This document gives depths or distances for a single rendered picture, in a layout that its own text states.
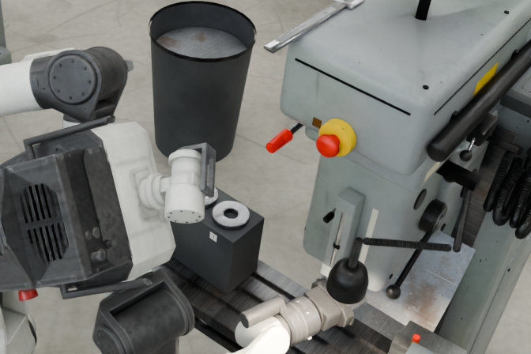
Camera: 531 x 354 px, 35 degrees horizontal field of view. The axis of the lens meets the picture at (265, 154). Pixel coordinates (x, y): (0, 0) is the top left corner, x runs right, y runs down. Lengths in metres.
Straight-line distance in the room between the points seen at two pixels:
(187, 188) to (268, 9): 3.85
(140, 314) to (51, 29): 3.54
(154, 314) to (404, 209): 0.49
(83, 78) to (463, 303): 1.27
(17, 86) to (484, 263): 1.23
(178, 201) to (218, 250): 0.66
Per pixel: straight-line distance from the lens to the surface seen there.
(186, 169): 1.41
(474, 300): 2.26
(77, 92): 1.40
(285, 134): 1.42
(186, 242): 2.11
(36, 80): 1.47
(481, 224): 2.10
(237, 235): 1.99
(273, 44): 1.29
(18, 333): 1.90
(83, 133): 1.41
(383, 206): 1.57
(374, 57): 1.32
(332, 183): 1.61
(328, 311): 1.83
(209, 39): 3.89
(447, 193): 1.74
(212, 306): 2.09
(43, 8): 5.07
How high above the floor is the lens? 2.58
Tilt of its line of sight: 40 degrees down
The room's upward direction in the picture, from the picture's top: 8 degrees clockwise
